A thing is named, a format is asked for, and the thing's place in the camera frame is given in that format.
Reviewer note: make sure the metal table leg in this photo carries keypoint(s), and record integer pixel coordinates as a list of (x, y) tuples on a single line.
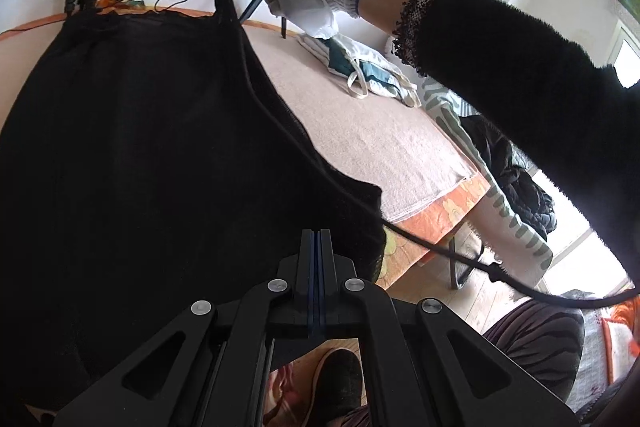
[(457, 264)]

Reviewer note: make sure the dark jacket heap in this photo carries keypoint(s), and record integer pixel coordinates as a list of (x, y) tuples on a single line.
[(520, 187)]

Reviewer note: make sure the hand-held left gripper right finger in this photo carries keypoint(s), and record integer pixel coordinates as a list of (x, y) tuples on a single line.
[(326, 277)]

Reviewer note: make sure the black garment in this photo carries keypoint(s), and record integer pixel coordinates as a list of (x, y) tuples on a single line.
[(150, 157)]

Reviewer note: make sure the window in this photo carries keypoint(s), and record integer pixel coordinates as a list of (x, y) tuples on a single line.
[(629, 57)]

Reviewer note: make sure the grey orange floor mat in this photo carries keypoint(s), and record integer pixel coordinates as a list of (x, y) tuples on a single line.
[(612, 342)]

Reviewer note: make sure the green striped white pillow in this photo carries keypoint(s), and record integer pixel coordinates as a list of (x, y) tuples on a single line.
[(515, 232)]

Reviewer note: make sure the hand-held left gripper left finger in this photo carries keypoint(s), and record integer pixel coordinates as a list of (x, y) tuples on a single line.
[(306, 277)]

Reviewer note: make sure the person's right forearm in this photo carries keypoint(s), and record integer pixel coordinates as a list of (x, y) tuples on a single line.
[(525, 82)]

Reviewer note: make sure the person's black shoe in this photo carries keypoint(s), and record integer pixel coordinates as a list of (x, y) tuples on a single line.
[(340, 382)]

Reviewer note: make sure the white folded garment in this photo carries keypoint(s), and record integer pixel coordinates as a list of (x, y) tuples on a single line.
[(314, 49)]

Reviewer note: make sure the person's zebra striped pants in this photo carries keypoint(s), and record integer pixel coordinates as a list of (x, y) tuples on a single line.
[(540, 337)]

